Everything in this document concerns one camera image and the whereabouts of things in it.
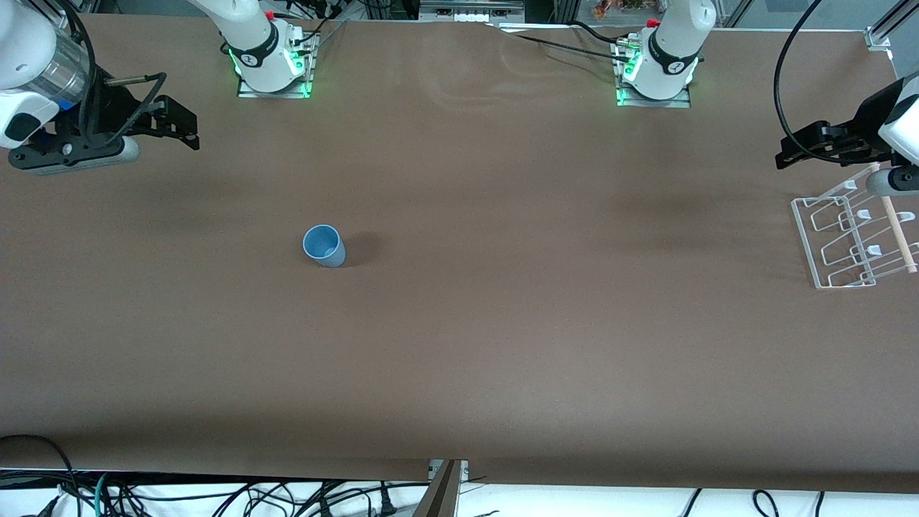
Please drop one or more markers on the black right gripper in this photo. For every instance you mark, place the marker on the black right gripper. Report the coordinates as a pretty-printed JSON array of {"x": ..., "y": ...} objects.
[{"x": 115, "y": 108}]

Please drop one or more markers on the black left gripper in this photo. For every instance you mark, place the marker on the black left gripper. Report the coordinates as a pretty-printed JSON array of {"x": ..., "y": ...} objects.
[{"x": 869, "y": 119}]

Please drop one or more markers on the blue plastic cup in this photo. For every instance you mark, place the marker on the blue plastic cup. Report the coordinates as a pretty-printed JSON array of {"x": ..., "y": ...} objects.
[{"x": 321, "y": 244}]

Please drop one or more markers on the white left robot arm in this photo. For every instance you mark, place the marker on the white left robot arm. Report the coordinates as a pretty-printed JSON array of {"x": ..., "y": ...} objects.
[{"x": 675, "y": 43}]

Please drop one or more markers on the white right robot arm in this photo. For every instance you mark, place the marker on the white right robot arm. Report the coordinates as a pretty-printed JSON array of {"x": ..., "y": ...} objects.
[{"x": 251, "y": 36}]

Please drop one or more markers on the white power strip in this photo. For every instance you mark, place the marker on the white power strip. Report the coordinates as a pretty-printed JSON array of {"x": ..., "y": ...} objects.
[{"x": 470, "y": 11}]

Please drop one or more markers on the brown table cover sheet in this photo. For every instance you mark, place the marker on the brown table cover sheet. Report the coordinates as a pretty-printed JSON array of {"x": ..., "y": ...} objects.
[{"x": 502, "y": 323}]

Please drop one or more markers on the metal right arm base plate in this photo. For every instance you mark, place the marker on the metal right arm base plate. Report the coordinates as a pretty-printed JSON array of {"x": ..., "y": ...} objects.
[{"x": 248, "y": 92}]

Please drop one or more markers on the metal corner bracket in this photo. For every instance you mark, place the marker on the metal corner bracket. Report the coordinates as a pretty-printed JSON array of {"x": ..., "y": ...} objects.
[{"x": 877, "y": 39}]

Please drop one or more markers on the aluminium frame rail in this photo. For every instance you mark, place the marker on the aluminium frame rail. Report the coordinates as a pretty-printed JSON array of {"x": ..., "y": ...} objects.
[{"x": 901, "y": 14}]

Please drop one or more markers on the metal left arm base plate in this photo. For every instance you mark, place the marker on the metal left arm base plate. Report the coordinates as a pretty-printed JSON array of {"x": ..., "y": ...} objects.
[{"x": 678, "y": 103}]

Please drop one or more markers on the aluminium frame post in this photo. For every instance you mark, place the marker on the aluminium frame post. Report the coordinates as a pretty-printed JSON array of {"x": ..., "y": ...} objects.
[{"x": 441, "y": 495}]

